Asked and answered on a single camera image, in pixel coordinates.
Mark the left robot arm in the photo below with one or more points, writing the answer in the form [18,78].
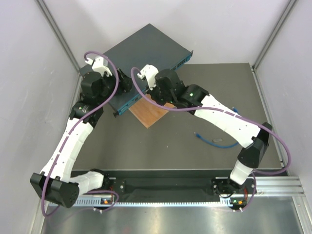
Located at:
[54,183]

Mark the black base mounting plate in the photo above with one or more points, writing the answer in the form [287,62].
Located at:
[173,186]

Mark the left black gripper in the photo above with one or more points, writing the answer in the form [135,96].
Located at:
[125,82]

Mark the grey table mat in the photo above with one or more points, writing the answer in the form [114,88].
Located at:
[178,140]

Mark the wooden board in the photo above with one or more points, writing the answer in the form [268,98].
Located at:
[147,113]

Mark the blue-grey network switch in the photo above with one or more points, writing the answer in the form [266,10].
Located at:
[146,46]

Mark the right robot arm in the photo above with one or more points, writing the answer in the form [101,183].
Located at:
[200,103]

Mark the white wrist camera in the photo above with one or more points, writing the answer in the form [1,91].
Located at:
[148,73]
[100,65]

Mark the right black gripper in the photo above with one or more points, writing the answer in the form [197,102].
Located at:
[152,93]

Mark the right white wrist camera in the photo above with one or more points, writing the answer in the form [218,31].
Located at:
[148,73]

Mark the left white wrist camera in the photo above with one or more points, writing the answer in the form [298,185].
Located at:
[100,65]

